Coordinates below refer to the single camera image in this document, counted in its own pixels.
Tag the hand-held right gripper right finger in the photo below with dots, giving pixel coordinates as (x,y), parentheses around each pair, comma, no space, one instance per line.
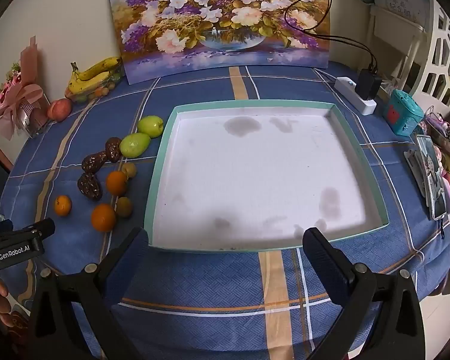
(318,249)

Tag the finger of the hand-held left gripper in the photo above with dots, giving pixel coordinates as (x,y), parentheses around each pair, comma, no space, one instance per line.
(41,229)

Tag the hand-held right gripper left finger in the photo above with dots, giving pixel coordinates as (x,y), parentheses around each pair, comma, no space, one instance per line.
(137,249)

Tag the small tangerine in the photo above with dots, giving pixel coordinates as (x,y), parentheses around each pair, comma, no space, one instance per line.
(62,205)

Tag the brown kiwi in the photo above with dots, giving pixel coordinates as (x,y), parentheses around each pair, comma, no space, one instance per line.
(123,207)
(129,170)

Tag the orange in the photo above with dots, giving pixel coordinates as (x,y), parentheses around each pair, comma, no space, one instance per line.
(116,183)
(103,217)

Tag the long-necked dark brown avocado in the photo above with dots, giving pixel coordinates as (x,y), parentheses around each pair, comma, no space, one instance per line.
(93,162)

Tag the white tray with teal rim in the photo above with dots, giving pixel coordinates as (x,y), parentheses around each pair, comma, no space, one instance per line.
(258,180)

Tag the green mango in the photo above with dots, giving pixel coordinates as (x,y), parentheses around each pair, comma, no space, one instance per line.
(150,126)
(135,144)

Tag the person's left hand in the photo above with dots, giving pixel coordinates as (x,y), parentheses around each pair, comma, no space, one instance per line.
(5,303)

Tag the blue plaid tablecloth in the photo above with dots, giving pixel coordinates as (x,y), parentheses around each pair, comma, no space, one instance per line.
(210,281)

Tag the pink flower bouquet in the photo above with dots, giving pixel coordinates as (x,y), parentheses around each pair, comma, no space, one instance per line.
(17,93)

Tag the teal toy box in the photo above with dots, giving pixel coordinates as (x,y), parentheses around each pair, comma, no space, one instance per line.
(403,112)

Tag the white power strip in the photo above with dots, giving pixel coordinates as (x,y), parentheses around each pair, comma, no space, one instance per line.
(347,88)

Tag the yellow banana bunch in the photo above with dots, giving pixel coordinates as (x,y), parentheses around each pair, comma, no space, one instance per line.
(93,74)

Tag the black charger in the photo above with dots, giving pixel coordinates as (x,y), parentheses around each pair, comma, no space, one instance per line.
(367,84)

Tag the white lattice furniture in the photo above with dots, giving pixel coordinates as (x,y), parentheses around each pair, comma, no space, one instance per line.
(440,56)

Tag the flower painting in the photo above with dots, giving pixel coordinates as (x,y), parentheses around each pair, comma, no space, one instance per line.
(210,26)

